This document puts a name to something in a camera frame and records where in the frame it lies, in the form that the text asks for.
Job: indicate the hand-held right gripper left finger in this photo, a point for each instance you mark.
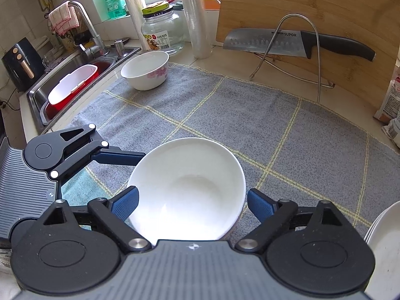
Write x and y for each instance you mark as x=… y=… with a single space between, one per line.
x=125 y=201

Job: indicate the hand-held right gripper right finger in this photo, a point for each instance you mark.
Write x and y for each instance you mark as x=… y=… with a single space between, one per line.
x=261 y=204

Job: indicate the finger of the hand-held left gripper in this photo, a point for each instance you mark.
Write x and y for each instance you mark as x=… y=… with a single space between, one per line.
x=118 y=157

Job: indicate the white bowl with pink flowers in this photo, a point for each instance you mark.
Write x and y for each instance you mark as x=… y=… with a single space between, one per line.
x=187 y=190
x=143 y=68

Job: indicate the grey checked towel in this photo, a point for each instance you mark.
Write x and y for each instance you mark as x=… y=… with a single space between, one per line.
x=250 y=125

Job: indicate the red and white plastic container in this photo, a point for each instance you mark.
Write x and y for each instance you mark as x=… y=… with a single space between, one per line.
x=72 y=87

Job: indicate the steel sink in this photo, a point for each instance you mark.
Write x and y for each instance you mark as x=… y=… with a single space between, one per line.
x=40 y=93

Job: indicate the black air fryer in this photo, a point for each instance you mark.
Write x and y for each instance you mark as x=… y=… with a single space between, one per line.
x=20 y=65

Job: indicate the steel faucet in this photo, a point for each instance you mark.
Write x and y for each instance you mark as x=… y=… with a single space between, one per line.
x=90 y=28

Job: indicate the glass jar with black lid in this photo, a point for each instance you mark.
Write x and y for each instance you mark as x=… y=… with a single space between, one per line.
x=162 y=31

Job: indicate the white plastic bag roll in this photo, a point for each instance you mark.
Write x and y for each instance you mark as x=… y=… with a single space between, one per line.
x=134 y=12

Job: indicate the pink dish cloth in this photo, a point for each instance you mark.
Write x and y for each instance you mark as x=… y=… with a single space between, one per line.
x=61 y=17

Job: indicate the stack of clear plastic cups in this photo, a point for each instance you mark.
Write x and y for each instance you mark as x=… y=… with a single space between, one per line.
x=195 y=18

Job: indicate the white snack bag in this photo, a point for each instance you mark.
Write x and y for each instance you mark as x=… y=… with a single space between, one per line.
x=390 y=100

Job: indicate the bamboo cutting board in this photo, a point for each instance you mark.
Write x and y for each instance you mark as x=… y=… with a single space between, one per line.
x=312 y=3

